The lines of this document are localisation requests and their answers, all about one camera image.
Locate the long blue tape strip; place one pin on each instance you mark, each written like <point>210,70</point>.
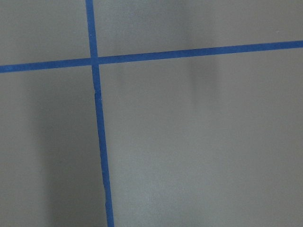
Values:
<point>99,110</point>

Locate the crossing blue tape strip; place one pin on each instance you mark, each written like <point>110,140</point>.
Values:
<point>152,56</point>

